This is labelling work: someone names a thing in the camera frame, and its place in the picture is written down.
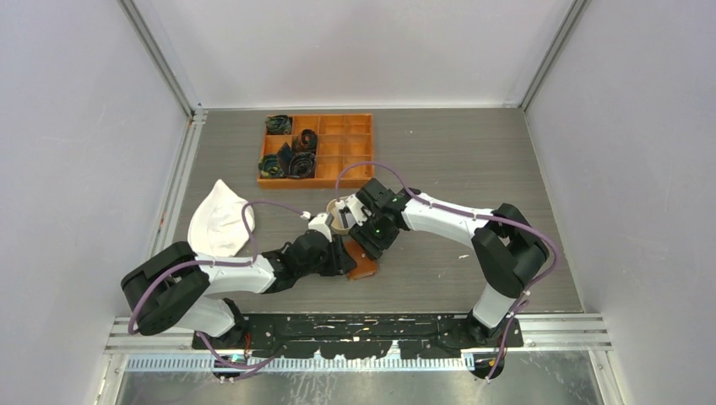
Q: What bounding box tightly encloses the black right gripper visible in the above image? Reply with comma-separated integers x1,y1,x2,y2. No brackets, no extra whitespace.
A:
349,211,400,262

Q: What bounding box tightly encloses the brown leather card holder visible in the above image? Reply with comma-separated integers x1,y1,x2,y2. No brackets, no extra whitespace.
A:
344,240,378,281

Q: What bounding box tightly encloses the beige oval tray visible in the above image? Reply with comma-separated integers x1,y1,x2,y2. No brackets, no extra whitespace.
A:
327,199,356,235

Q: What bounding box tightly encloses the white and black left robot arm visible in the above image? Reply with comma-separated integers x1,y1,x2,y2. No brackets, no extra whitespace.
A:
120,229,357,348

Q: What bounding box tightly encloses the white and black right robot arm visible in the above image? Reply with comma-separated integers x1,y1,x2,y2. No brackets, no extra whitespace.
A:
336,179,551,347

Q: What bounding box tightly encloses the orange wooden compartment box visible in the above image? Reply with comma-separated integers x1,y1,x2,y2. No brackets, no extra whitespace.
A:
257,113,374,189

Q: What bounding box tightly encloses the white cloth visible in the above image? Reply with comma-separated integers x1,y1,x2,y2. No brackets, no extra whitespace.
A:
187,179,255,257

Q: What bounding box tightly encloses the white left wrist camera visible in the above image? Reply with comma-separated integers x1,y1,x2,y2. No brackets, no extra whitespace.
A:
308,212,334,240

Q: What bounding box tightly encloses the aluminium frame rail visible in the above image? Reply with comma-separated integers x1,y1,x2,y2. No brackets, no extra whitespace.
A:
104,313,613,372

